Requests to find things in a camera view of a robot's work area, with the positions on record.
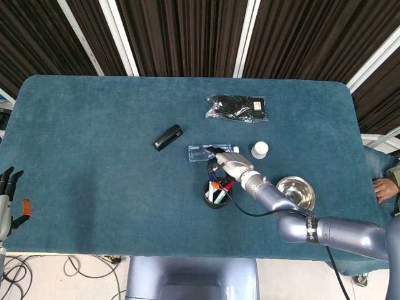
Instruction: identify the black floor cable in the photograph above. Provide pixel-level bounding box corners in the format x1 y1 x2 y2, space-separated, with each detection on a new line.
0 255 34 300

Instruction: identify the plastic bag with black cloth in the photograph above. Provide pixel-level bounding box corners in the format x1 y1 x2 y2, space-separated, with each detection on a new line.
205 94 269 123

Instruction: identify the stainless steel bowl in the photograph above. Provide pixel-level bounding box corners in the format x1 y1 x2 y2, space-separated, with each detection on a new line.
276 176 316 212

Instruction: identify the small white plastic jar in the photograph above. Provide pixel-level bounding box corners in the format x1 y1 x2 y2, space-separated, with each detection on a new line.
251 141 269 159

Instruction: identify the bystander bare hand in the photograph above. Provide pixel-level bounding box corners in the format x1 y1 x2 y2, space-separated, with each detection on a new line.
373 177 399 204

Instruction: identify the blue grey robot torso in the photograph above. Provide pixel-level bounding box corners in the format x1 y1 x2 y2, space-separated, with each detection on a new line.
124 256 260 300

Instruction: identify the clear plastic box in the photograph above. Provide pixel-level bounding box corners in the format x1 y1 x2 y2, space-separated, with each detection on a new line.
187 142 241 163

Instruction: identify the bystander blue jeans leg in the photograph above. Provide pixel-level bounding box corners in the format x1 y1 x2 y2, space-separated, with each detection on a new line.
364 146 400 217

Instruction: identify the grey floor cable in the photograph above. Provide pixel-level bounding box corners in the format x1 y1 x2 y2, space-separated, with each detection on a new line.
64 255 122 279

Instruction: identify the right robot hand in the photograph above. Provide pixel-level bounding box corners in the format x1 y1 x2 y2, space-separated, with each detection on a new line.
206 144 255 191

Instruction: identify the dark brown pleated curtain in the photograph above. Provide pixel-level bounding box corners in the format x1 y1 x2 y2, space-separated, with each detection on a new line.
0 0 400 135

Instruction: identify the blue velvet tablecloth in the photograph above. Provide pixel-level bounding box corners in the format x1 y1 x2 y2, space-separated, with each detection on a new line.
0 74 391 276

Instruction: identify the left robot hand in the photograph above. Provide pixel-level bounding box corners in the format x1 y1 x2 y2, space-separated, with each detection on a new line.
0 166 34 242

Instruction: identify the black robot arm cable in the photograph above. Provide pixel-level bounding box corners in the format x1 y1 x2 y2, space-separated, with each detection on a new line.
206 157 350 300

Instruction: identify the black pen cup with markers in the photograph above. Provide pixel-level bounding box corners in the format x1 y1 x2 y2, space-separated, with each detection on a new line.
202 177 234 209

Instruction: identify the white partition post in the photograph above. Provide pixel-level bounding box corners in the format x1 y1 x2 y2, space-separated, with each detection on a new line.
233 0 261 79
346 31 400 94
57 0 104 76
99 0 140 77

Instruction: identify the black stapler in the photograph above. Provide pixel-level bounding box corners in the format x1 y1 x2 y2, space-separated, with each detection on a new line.
152 124 184 153

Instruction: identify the white metal frame base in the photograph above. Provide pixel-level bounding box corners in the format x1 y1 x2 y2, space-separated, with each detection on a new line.
361 131 400 154

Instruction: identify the red capped whiteboard marker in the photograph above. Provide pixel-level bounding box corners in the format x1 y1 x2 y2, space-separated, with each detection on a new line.
215 182 234 203

